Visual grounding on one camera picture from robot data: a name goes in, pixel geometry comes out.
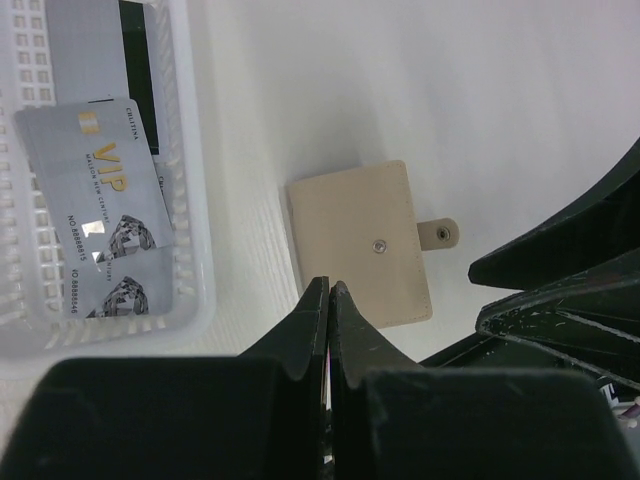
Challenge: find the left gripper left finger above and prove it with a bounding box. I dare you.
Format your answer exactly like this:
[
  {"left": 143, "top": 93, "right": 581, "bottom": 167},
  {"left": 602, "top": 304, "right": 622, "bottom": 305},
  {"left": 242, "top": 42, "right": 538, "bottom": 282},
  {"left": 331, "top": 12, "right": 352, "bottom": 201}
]
[{"left": 1, "top": 277, "right": 329, "bottom": 479}]

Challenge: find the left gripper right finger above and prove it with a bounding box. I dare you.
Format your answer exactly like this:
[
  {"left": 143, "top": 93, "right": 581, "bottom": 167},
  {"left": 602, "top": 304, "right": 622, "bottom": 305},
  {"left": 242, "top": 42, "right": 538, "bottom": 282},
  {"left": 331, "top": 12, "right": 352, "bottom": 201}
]
[{"left": 328, "top": 282, "right": 639, "bottom": 479}]

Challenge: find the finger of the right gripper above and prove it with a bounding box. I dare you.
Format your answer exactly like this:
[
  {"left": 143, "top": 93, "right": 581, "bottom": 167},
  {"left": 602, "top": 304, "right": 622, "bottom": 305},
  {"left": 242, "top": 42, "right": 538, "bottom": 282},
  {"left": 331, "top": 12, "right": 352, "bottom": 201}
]
[{"left": 468, "top": 143, "right": 639, "bottom": 290}]

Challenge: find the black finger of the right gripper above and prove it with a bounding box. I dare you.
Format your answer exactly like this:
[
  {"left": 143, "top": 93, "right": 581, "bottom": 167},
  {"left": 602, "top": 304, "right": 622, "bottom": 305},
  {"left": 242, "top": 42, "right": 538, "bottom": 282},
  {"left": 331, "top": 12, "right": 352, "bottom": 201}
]
[{"left": 476, "top": 249, "right": 639, "bottom": 389}]

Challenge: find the beige card holder wallet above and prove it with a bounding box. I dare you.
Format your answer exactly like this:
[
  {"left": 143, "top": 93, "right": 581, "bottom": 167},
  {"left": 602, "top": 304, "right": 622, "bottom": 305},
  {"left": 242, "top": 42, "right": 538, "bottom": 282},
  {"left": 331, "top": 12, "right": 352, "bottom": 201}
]
[{"left": 287, "top": 160, "right": 460, "bottom": 328}]

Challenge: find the clear plastic card tray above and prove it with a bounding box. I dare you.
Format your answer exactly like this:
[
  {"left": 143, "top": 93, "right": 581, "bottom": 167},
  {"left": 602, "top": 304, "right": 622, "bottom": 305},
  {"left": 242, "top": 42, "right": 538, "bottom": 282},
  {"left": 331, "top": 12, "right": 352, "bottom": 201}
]
[{"left": 0, "top": 0, "right": 221, "bottom": 360}]

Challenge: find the upper VIP card in tray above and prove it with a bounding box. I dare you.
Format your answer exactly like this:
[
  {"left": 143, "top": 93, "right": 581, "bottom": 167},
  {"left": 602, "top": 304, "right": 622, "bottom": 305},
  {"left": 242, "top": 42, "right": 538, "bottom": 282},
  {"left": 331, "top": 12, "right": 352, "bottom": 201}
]
[{"left": 64, "top": 247, "right": 173, "bottom": 319}]

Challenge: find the card with purple logo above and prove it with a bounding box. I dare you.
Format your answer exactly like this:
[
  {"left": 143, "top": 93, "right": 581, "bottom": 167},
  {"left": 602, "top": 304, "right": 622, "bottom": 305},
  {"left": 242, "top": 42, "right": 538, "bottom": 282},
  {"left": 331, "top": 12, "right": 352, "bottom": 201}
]
[{"left": 14, "top": 98, "right": 173, "bottom": 265}]

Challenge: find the striped card in tray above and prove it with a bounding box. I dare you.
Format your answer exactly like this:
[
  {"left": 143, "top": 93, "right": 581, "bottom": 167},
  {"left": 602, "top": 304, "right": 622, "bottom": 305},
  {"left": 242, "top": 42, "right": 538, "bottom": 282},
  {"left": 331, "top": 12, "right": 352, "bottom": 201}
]
[{"left": 46, "top": 0, "right": 168, "bottom": 162}]

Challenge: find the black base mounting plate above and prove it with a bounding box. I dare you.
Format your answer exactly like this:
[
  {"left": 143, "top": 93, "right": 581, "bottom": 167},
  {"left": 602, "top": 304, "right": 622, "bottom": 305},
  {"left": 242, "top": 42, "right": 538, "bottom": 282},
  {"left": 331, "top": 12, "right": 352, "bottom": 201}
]
[{"left": 419, "top": 333, "right": 501, "bottom": 368}]

